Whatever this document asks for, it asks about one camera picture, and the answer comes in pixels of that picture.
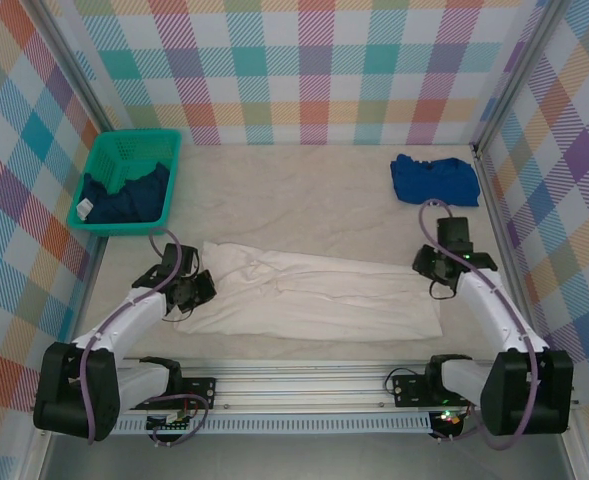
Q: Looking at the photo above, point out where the teal plastic basket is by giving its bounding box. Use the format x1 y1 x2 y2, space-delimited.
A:
67 128 183 238

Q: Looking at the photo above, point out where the white t-shirt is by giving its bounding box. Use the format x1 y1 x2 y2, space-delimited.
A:
173 241 444 342

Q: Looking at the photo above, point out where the folded blue t-shirt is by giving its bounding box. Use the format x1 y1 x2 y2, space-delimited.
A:
389 153 480 208

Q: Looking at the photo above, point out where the navy t-shirt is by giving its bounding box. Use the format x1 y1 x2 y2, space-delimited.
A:
76 162 171 224

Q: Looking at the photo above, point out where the small green circuit board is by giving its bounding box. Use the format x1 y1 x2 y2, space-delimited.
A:
146 412 195 434

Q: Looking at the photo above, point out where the small circuit board with lights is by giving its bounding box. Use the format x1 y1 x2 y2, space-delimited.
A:
432 409 468 431

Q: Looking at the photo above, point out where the grey metal panel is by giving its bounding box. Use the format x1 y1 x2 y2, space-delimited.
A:
38 433 575 480

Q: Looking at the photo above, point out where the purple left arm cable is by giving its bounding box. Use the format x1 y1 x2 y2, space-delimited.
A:
78 227 210 447

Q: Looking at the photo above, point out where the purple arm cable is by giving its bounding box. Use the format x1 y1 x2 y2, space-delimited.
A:
78 227 210 447
418 198 540 450

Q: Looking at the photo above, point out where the aluminium side rail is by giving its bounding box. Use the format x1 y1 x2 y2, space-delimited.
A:
62 234 108 374

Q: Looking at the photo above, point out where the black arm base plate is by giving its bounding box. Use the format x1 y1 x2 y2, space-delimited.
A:
176 377 219 411
391 372 480 409

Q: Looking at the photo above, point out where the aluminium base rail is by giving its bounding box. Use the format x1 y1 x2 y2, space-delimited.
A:
113 357 580 414

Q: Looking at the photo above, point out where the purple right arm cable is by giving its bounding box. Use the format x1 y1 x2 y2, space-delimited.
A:
418 198 540 450

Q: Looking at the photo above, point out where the white slotted cable duct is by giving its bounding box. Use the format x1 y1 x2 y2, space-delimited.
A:
111 417 434 435

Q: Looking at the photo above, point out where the aluminium frame post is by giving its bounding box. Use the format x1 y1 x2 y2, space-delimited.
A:
472 0 569 152
27 0 120 135

